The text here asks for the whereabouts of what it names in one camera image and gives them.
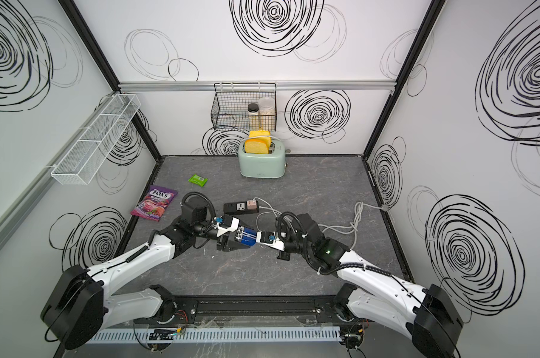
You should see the white wire wall shelf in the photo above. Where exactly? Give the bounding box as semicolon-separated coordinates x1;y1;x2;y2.
51;92;141;185

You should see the pink USB charger adapter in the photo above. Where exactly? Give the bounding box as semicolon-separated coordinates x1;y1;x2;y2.
246;199;259;213

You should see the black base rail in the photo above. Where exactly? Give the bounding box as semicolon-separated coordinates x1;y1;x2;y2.
72;294;436;324

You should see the yellow sponge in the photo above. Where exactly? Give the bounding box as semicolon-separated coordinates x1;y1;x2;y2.
248;131;271;147
244;137;271;155

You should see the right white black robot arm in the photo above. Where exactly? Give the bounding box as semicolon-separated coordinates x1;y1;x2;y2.
276;212;464;357

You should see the yellow sponge front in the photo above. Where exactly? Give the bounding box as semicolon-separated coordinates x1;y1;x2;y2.
244;137;271;155

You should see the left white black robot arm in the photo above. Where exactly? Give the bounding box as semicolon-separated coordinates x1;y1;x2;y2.
40;192;245;350

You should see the black power strip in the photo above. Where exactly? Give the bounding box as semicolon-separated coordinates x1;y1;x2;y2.
223;201;259;216

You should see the black wire basket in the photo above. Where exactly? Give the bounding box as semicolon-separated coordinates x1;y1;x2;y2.
210;82;277;132

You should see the black lid spice jar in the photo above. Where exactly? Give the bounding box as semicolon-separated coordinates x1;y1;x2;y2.
247;103;260;131

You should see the mint green toaster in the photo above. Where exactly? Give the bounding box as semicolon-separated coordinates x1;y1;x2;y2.
238;137;286;179

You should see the white lid clear jar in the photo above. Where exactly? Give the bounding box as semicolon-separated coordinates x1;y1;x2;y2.
257;96;276;131

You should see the blue electric shaver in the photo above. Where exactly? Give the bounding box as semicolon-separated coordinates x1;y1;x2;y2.
235;226;258;247

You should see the white slotted cable duct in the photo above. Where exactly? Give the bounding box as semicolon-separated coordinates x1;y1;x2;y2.
88;327;341;345

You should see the green candy packet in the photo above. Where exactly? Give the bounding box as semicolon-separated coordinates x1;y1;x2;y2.
189;174;208;187

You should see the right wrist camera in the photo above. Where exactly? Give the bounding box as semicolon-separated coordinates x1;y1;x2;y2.
256;231;285;251

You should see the purple Fox's candy bag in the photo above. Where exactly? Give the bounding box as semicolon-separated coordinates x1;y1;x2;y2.
131;185;178;222

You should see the white power strip cord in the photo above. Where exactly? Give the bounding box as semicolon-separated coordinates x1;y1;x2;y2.
316;200;390;251

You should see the yellow sponge back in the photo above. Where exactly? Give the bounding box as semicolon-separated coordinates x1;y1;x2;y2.
248;131;271;147

